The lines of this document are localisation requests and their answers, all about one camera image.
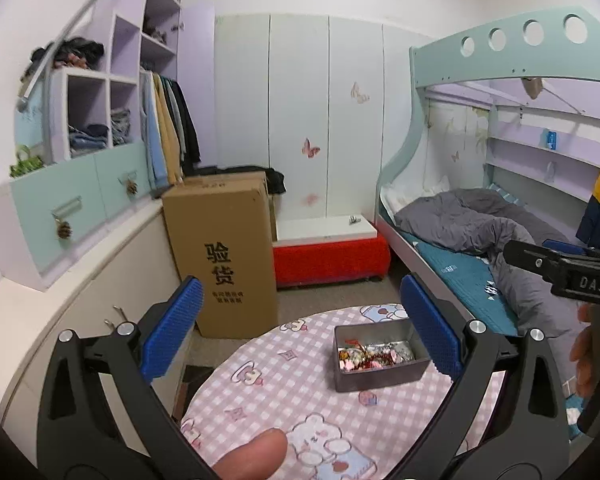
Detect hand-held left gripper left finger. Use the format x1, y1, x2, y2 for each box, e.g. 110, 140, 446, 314
36, 275, 216, 480

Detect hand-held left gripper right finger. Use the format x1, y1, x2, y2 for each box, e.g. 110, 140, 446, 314
390, 272, 572, 480

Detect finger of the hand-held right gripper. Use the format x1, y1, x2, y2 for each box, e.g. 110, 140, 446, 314
542, 238, 600, 261
502, 239, 566, 279

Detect pile of beaded jewelry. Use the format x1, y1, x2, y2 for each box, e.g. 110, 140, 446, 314
337, 340, 416, 373

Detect grey metal tin box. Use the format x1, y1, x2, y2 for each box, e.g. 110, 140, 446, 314
332, 319, 433, 393

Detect person's right hand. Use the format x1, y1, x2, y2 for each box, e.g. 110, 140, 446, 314
570, 304, 600, 399

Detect person's left hand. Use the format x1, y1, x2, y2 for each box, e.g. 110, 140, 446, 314
215, 427, 289, 480

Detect grey duvet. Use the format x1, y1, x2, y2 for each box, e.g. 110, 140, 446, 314
394, 188, 588, 376

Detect beige cabinet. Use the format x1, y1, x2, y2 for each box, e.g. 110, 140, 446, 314
0, 205, 201, 426

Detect tall cardboard box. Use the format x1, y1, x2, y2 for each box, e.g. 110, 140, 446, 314
161, 171, 279, 339

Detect red bench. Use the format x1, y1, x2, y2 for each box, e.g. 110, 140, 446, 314
272, 232, 392, 288

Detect white pillow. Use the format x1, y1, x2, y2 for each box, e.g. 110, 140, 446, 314
382, 175, 451, 221

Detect white board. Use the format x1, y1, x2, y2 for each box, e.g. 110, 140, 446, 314
275, 214, 378, 243

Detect mint drawer unit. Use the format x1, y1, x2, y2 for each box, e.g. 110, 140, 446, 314
7, 140, 153, 291

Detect black cloth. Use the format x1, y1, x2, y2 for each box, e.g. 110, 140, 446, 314
265, 167, 287, 196

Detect yellow hanging shirt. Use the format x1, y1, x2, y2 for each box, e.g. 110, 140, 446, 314
152, 74, 183, 186

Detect black hanging jacket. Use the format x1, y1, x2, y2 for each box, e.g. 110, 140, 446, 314
170, 77, 201, 166

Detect folded blue clothes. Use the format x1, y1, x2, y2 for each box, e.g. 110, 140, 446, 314
70, 110, 131, 153

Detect green plant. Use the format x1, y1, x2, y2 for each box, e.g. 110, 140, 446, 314
10, 145, 46, 178

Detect white wardrobe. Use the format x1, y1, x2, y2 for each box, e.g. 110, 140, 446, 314
215, 14, 431, 221

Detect purple shelf unit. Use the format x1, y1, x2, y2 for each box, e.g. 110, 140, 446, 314
45, 0, 216, 166

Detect pile of dark clothes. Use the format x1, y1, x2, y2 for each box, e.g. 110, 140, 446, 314
30, 37, 105, 68

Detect purple wall shelf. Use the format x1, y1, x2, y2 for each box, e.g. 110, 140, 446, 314
485, 105, 600, 201

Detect mint bunk bed frame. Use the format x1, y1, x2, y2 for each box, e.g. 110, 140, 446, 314
375, 7, 600, 286

